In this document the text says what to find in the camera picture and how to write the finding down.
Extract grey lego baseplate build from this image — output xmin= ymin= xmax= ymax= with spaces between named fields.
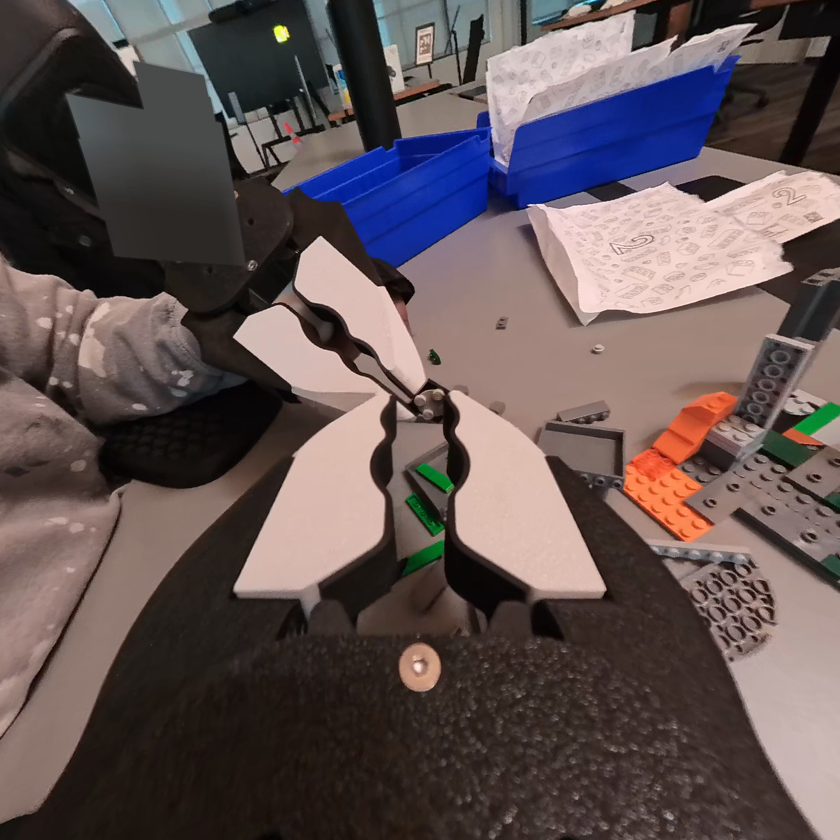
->
xmin=683 ymin=268 xmax=840 ymax=581

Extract black jacket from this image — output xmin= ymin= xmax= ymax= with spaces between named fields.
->
xmin=0 ymin=0 xmax=148 ymax=266

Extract person's left forearm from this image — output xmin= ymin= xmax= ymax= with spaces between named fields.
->
xmin=0 ymin=256 xmax=263 ymax=424

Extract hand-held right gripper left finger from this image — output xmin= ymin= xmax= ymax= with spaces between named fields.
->
xmin=234 ymin=392 xmax=397 ymax=607

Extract black monitor screen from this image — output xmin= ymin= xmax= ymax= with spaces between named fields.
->
xmin=189 ymin=0 xmax=330 ymax=114

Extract thin light grey lego plate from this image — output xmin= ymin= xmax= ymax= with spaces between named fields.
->
xmin=649 ymin=540 xmax=757 ymax=567

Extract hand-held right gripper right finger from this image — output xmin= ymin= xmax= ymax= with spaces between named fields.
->
xmin=444 ymin=392 xmax=609 ymax=613

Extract orange lego slope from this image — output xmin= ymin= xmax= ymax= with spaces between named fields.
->
xmin=651 ymin=390 xmax=740 ymax=462

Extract dark grey lego window frame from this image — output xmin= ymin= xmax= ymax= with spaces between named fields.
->
xmin=537 ymin=420 xmax=628 ymax=494

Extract dark grey half-round lego plate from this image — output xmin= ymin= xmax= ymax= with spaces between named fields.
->
xmin=675 ymin=548 xmax=779 ymax=658

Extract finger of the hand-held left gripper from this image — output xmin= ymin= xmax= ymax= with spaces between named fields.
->
xmin=294 ymin=238 xmax=429 ymax=389
xmin=233 ymin=308 xmax=409 ymax=412

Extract green lego plate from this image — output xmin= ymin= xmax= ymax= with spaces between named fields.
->
xmin=399 ymin=541 xmax=448 ymax=580
xmin=406 ymin=493 xmax=446 ymax=534

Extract person's bleached grey clothing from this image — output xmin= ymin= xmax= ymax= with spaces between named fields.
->
xmin=0 ymin=368 xmax=127 ymax=739

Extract black pole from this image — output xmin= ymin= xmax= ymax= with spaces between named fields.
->
xmin=325 ymin=0 xmax=400 ymax=153

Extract orange lego plate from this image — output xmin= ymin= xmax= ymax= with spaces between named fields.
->
xmin=623 ymin=447 xmax=718 ymax=543

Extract white printed paper bag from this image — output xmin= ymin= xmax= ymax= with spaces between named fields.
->
xmin=709 ymin=170 xmax=840 ymax=248
xmin=528 ymin=183 xmax=796 ymax=326

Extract small grey studded lego piece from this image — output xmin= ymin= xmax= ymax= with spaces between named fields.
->
xmin=411 ymin=384 xmax=451 ymax=422

